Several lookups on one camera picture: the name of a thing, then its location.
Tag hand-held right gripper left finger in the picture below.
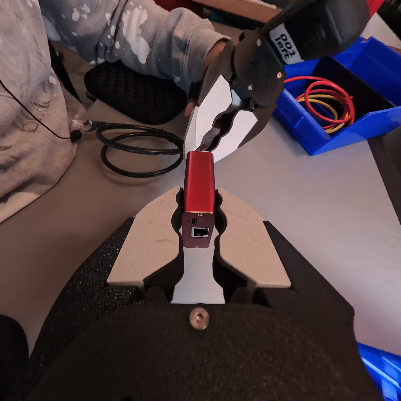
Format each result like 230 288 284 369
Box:
107 187 185 287

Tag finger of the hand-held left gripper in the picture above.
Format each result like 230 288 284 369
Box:
200 110 259 164
184 74 235 155

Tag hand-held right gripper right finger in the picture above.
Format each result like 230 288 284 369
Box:
213 187 292 289

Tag red metal ethernet adapter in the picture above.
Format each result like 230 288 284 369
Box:
182 151 217 249

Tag blue plastic storage bin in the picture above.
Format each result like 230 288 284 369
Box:
357 341 401 401
272 35 401 156

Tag red ethernet cable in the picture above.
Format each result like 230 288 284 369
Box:
283 75 356 126

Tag black ethernet cable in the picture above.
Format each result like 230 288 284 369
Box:
72 118 213 178

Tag person's left forearm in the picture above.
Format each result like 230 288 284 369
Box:
41 0 231 92

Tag person's left hand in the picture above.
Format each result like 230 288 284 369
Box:
184 40 234 117

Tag black bin divider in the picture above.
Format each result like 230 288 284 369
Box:
308 56 396 132

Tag person's torso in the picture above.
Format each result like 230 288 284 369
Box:
0 0 82 223

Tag yellow ethernet cable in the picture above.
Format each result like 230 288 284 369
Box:
296 93 351 134

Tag black lavalier microphone cable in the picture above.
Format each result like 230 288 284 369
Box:
0 78 83 145

